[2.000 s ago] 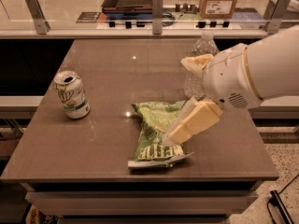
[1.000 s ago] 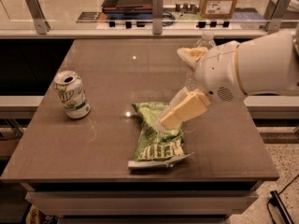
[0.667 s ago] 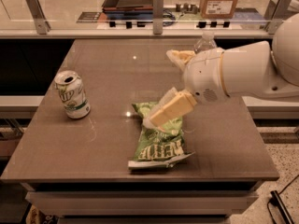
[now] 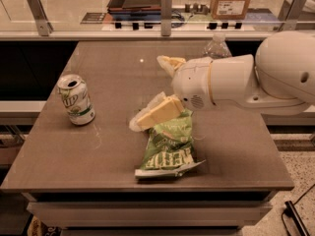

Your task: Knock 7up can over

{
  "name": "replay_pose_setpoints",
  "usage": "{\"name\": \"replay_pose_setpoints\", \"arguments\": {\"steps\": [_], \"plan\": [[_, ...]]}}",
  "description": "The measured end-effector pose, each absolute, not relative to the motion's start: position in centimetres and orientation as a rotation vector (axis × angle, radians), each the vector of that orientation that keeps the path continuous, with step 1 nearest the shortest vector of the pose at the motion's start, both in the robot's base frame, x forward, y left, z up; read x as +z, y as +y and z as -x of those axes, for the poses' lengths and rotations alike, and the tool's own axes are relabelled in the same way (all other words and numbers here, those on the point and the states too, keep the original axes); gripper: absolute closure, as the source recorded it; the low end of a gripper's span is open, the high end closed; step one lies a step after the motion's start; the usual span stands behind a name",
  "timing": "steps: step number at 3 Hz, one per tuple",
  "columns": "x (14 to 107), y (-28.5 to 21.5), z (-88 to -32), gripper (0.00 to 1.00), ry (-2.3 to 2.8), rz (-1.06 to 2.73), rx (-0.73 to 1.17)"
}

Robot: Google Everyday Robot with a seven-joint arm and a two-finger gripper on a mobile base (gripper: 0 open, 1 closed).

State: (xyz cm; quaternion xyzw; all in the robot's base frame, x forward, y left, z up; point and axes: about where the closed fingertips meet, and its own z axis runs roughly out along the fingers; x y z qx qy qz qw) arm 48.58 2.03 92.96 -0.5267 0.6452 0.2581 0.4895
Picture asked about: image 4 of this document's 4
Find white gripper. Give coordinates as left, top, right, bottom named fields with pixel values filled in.
left=129, top=55, right=215, bottom=132

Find green white 7up can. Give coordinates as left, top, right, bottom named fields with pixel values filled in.
left=57, top=74, right=95, bottom=126

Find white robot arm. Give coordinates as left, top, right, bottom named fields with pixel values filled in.
left=129, top=31, right=315, bottom=132

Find clear plastic water bottle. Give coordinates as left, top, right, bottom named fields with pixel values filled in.
left=204, top=32, right=232, bottom=59

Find green chip bag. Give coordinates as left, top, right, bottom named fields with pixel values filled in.
left=134, top=108, right=207, bottom=179

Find cardboard box with label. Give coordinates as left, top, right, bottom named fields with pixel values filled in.
left=211, top=0, right=251, bottom=20

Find middle metal bracket post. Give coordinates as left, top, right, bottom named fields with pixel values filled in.
left=160, top=0, right=172, bottom=36

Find metal bracket post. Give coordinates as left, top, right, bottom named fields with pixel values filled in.
left=160, top=0, right=172, bottom=36
left=27, top=0, right=53, bottom=36
left=278, top=0, right=315, bottom=31

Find left metal bracket post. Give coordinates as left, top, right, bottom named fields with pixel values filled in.
left=27, top=0, right=53, bottom=36

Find right metal bracket post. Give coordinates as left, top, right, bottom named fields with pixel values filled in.
left=278, top=0, right=315, bottom=31

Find black cable on floor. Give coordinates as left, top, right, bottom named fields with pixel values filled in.
left=281, top=182, right=315, bottom=236

